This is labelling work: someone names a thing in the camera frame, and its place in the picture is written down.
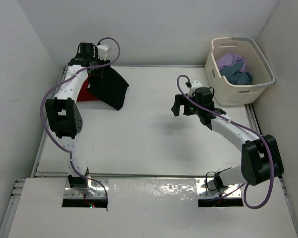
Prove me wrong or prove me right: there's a blue-grey t-shirt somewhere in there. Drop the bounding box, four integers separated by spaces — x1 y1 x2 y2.
220 63 253 85

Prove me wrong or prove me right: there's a red t-shirt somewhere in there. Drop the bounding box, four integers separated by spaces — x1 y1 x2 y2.
77 74 99 102

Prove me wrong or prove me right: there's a black t-shirt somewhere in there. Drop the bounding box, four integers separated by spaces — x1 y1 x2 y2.
88 66 129 110

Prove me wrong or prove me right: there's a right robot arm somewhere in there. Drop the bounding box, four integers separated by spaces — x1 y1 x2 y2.
171 87 284 192

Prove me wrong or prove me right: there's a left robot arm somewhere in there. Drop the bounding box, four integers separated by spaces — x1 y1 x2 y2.
45 43 110 192

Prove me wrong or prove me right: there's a cream laundry basket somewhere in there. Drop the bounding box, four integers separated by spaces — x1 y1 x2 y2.
205 37 275 106

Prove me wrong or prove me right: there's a purple t-shirt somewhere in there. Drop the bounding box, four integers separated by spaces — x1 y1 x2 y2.
216 52 246 72

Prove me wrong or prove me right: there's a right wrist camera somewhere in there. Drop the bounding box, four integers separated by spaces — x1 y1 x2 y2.
186 80 202 94

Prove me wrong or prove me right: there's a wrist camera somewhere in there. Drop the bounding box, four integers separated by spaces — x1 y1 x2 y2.
186 80 202 94
96 44 110 61

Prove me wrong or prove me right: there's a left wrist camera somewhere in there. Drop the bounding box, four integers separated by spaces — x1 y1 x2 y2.
96 44 110 61

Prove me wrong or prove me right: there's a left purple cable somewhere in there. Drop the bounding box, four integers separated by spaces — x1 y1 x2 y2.
40 37 122 203

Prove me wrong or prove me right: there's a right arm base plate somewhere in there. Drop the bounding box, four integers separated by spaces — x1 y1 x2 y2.
195 177 243 199

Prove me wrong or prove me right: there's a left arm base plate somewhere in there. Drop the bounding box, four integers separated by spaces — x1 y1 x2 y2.
63 181 106 199

